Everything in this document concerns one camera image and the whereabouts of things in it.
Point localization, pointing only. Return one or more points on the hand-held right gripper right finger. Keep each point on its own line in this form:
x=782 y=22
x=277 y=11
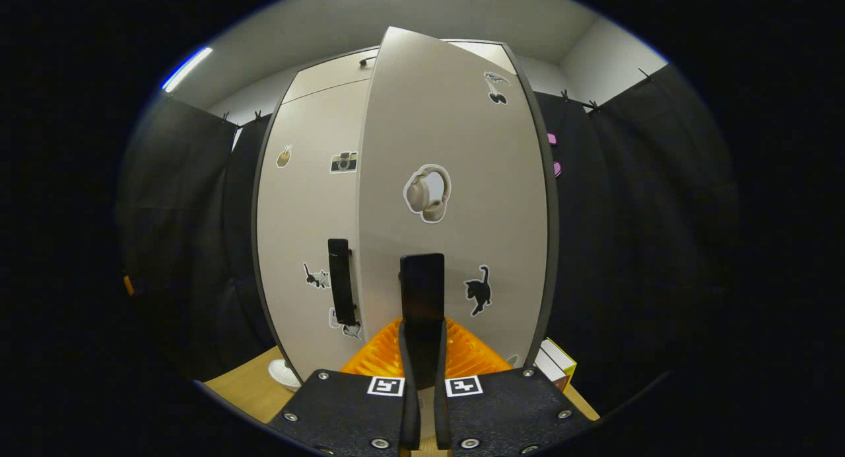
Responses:
x=441 y=417

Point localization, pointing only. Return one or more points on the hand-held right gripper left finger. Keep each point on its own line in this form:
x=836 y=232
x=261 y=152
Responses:
x=410 y=417

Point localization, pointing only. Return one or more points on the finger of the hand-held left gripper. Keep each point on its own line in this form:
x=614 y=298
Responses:
x=128 y=285

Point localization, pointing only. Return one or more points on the beige cabinet door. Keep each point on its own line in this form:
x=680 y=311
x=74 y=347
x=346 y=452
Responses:
x=297 y=219
x=409 y=127

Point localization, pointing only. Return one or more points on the beige double-door shoe cabinet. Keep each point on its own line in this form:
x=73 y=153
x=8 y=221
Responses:
x=330 y=77

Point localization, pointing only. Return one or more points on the white and orange box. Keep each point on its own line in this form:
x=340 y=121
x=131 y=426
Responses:
x=549 y=371

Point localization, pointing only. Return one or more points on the white round disc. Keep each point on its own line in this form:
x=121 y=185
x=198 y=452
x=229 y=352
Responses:
x=285 y=376

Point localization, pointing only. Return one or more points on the brown cardboard box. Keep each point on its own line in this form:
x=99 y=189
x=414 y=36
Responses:
x=564 y=361

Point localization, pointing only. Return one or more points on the long ceiling light strip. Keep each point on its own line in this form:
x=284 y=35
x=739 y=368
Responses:
x=187 y=69

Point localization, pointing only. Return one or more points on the black backdrop cloth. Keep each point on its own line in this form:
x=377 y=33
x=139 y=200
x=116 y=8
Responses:
x=634 y=246

